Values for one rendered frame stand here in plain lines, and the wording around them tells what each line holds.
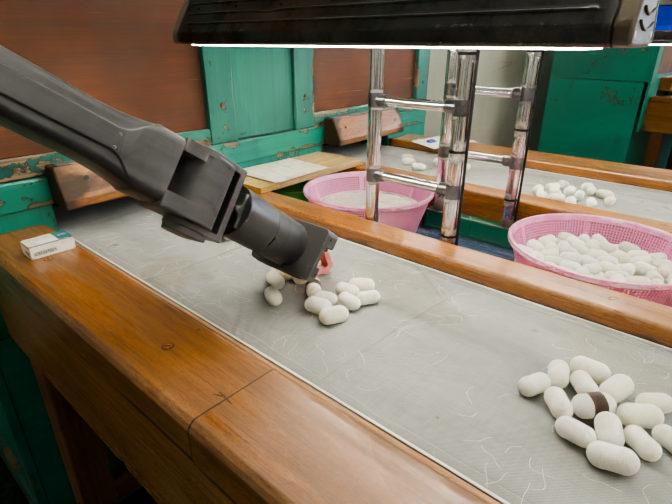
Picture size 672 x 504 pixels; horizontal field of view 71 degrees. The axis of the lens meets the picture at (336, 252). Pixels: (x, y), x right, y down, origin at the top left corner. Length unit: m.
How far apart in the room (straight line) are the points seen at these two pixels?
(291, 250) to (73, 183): 0.45
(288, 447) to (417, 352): 0.20
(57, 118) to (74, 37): 0.54
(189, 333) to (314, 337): 0.14
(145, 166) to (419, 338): 0.33
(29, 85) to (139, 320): 0.26
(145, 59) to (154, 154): 0.57
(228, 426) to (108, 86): 0.70
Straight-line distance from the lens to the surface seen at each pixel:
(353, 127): 1.31
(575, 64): 3.30
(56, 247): 0.79
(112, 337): 0.55
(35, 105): 0.42
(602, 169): 1.30
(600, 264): 0.81
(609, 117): 3.24
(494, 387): 0.50
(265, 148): 1.16
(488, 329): 0.58
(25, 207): 0.93
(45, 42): 0.93
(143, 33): 1.00
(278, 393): 0.43
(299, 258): 0.56
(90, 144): 0.42
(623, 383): 0.52
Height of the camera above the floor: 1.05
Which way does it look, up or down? 24 degrees down
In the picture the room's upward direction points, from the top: straight up
